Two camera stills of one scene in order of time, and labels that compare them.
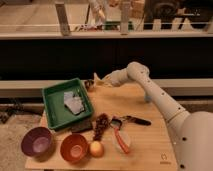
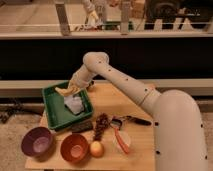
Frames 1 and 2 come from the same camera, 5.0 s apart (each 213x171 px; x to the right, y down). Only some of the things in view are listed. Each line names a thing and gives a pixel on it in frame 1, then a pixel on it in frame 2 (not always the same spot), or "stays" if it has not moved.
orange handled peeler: x=116 y=124 stays
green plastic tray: x=53 y=99 stays
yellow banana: x=106 y=82 -> x=72 y=90
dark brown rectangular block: x=84 y=126 stays
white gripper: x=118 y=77 -> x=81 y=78
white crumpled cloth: x=74 y=104 stays
